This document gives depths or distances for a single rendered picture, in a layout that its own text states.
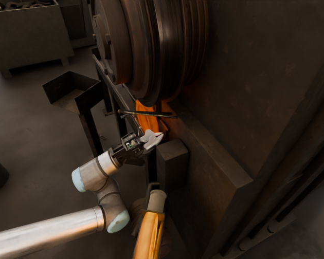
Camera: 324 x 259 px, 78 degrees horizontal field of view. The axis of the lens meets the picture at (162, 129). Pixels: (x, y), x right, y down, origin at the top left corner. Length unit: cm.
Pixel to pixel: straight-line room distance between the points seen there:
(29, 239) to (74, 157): 116
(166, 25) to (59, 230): 66
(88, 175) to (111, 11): 53
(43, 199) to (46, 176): 20
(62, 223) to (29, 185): 109
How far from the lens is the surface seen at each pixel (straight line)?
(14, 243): 76
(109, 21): 54
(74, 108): 129
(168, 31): 49
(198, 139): 64
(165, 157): 68
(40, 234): 76
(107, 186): 87
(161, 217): 69
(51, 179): 178
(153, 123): 80
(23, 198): 179
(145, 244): 58
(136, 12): 53
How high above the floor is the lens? 133
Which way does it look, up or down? 44 degrees down
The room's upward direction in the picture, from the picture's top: straight up
